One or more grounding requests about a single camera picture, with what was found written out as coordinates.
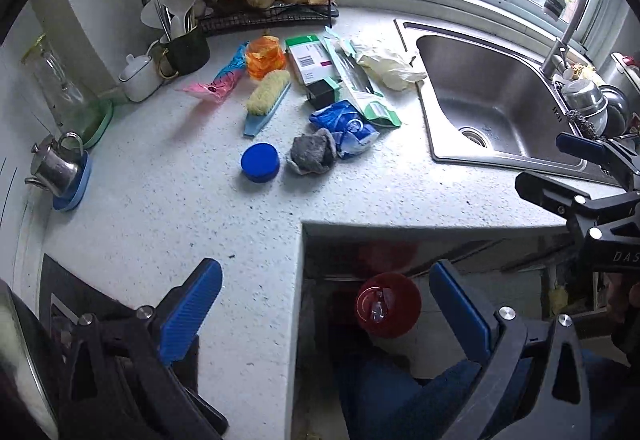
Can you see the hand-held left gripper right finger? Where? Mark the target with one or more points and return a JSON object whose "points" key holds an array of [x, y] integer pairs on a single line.
{"points": [[460, 315]]}

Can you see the pink snack wrapper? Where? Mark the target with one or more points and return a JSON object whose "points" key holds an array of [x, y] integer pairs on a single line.
{"points": [[220, 79]]}

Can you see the steel teapot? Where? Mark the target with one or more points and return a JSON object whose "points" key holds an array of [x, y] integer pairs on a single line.
{"points": [[55, 167]]}

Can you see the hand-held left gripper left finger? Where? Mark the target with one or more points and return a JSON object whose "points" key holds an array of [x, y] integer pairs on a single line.
{"points": [[192, 310]]}

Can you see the garlic bulb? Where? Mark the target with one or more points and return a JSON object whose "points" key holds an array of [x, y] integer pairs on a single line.
{"points": [[200, 7]]}

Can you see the person's right hand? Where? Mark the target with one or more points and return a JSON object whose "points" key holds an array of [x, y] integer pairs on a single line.
{"points": [[622, 300]]}

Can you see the cream rubber glove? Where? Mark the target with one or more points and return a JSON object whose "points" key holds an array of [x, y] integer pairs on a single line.
{"points": [[387, 67]]}

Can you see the dark green mug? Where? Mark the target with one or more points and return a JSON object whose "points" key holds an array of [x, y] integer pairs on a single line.
{"points": [[187, 52]]}

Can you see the steel faucet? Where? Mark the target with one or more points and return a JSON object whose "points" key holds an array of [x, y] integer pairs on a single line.
{"points": [[567, 24]]}

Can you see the white ladle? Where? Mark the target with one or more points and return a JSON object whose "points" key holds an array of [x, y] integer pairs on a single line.
{"points": [[152, 13]]}

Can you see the steel bowl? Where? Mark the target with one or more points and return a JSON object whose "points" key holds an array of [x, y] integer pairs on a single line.
{"points": [[585, 99]]}

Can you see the green tray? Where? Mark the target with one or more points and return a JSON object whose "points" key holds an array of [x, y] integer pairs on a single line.
{"points": [[102, 119]]}

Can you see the orange plastic wrapper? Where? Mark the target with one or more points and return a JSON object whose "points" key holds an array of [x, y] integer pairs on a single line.
{"points": [[264, 57]]}

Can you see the green white medicine box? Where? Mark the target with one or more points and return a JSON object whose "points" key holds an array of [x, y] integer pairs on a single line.
{"points": [[310, 57]]}

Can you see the stainless steel sink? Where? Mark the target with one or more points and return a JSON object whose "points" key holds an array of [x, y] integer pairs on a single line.
{"points": [[490, 89]]}

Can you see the red trash bin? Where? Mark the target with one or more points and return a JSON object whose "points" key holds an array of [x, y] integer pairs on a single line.
{"points": [[397, 305]]}

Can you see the blue round lid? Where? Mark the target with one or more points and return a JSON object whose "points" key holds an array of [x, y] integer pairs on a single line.
{"points": [[260, 162]]}

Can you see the glass jar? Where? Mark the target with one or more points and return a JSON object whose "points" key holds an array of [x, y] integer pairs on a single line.
{"points": [[57, 89]]}

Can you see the grey rag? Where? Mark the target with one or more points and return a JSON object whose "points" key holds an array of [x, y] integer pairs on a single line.
{"points": [[311, 152]]}

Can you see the small black box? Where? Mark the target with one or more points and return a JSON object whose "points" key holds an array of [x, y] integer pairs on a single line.
{"points": [[322, 92]]}

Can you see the blue coaster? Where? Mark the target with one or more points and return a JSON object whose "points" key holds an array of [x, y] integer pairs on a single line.
{"points": [[75, 197]]}

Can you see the white lidded pot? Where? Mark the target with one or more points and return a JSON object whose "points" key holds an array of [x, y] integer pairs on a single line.
{"points": [[139, 79]]}

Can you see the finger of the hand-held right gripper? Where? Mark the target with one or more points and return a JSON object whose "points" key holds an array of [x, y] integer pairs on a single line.
{"points": [[550, 192], [580, 147]]}

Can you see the blue tissue packet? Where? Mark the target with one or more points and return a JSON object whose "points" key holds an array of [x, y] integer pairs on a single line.
{"points": [[345, 127]]}

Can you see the person's blue trouser leg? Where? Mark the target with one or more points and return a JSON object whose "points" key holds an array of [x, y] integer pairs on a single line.
{"points": [[400, 400]]}

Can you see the steel wool scourer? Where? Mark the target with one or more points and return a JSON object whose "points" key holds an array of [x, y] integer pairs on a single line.
{"points": [[587, 124]]}

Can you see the long green clear package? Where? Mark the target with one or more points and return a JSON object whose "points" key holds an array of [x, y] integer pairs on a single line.
{"points": [[362, 84]]}

